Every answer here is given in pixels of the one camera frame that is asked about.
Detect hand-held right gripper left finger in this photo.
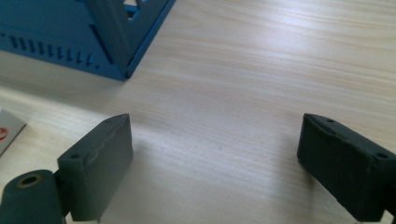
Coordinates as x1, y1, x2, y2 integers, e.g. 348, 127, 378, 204
56, 113, 134, 223

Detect blue file rack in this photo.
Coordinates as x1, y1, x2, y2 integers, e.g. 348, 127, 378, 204
0, 0, 177, 82

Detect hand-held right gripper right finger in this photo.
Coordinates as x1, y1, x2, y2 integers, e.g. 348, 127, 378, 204
296, 113, 396, 223

